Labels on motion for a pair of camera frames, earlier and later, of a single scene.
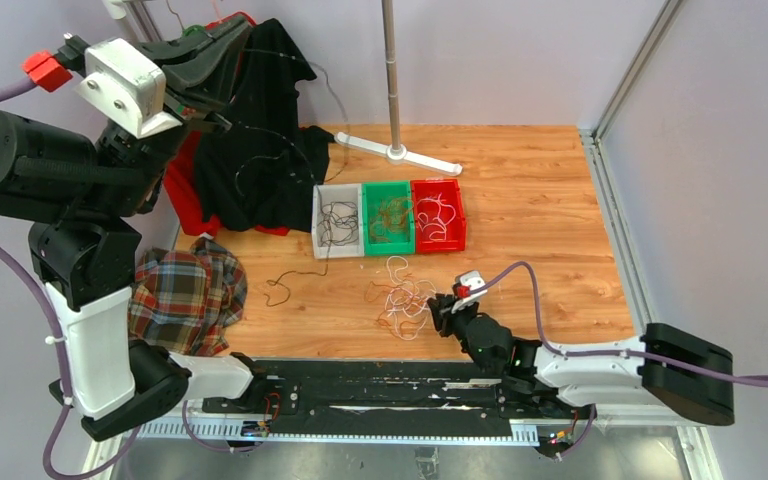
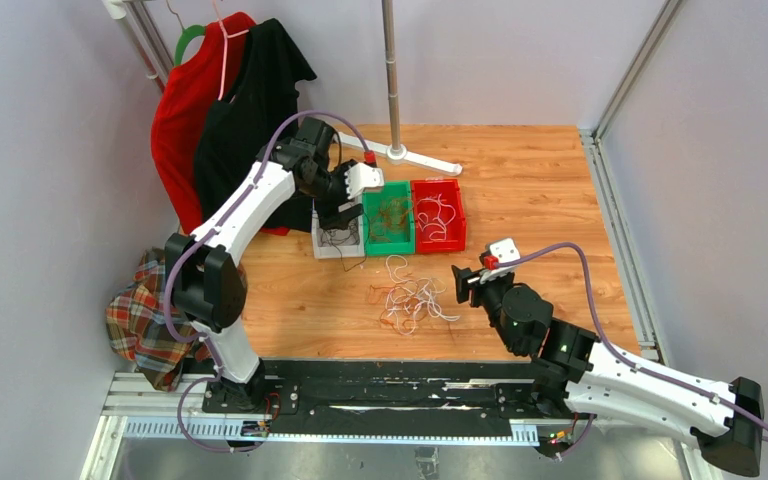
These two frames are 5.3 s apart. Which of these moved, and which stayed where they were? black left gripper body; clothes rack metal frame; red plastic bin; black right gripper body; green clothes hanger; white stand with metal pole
Moved: black left gripper body; black right gripper body
Stayed: clothes rack metal frame; green clothes hanger; red plastic bin; white stand with metal pole
